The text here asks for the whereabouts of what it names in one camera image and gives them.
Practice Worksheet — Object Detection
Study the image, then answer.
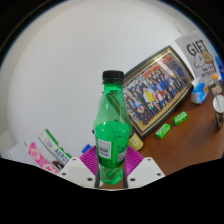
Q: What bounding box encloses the white green shuttlecock tube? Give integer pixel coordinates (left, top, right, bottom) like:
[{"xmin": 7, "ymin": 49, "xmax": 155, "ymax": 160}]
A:
[{"xmin": 38, "ymin": 129, "xmax": 73, "ymax": 164}]

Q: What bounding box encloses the small green packet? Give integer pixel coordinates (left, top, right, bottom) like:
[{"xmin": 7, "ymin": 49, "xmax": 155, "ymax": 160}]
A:
[
  {"xmin": 172, "ymin": 110, "xmax": 189, "ymax": 126},
  {"xmin": 155, "ymin": 122, "xmax": 172, "ymax": 140}
]

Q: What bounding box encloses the framed group photo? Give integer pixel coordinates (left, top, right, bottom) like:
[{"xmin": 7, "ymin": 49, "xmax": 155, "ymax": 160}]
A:
[{"xmin": 122, "ymin": 45, "xmax": 195, "ymax": 140}]

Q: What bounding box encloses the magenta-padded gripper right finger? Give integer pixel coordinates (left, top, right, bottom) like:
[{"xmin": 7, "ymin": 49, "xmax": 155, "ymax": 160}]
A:
[{"xmin": 123, "ymin": 145, "xmax": 166, "ymax": 188}]

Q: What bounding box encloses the blue tissue pack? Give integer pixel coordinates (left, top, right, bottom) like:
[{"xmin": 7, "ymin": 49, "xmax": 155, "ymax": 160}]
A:
[{"xmin": 190, "ymin": 77, "xmax": 210, "ymax": 105}]

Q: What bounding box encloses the white paper gift bag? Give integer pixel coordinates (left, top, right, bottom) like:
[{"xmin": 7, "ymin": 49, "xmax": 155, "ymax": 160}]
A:
[{"xmin": 173, "ymin": 30, "xmax": 218, "ymax": 79}]

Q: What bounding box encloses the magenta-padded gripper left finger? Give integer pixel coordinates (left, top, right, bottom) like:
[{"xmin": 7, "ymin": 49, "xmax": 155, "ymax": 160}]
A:
[{"xmin": 57, "ymin": 146, "xmax": 101, "ymax": 188}]

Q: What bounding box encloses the pink shuttlecock tube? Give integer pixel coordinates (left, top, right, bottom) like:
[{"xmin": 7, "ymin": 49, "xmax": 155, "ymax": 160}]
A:
[{"xmin": 28, "ymin": 142, "xmax": 61, "ymax": 174}]

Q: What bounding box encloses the green plastic drink bottle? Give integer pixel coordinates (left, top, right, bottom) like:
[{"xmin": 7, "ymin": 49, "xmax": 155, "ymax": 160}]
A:
[{"xmin": 92, "ymin": 70, "xmax": 133, "ymax": 186}]

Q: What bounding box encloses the colourful puzzle cube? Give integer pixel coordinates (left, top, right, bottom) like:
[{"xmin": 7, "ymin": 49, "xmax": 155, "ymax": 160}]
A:
[{"xmin": 212, "ymin": 74, "xmax": 224, "ymax": 96}]

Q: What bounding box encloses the amber pump bottle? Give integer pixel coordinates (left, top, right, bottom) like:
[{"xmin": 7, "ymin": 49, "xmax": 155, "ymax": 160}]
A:
[{"xmin": 128, "ymin": 133, "xmax": 144, "ymax": 152}]

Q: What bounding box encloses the white paper cup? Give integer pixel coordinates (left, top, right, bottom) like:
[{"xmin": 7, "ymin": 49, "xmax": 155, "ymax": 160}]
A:
[{"xmin": 212, "ymin": 94, "xmax": 224, "ymax": 130}]

